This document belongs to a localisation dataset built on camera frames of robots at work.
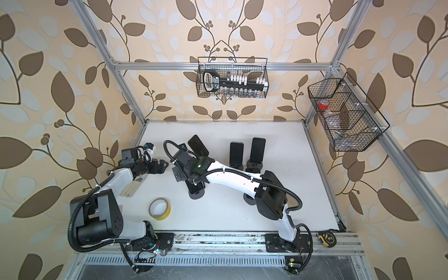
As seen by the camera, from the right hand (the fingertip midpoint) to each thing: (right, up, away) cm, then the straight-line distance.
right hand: (187, 167), depth 82 cm
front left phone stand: (+4, -12, +3) cm, 13 cm away
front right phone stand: (+30, -17, +4) cm, 35 cm away
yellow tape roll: (-9, -21, -1) cm, 23 cm away
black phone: (+3, +9, +11) cm, 15 cm away
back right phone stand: (+34, -3, +17) cm, 38 cm away
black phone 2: (+24, +6, +7) cm, 25 cm away
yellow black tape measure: (+62, -29, -9) cm, 69 cm away
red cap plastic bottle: (+69, +31, +6) cm, 76 cm away
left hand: (-19, +2, +8) cm, 21 cm away
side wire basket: (+73, +22, -8) cm, 76 cm away
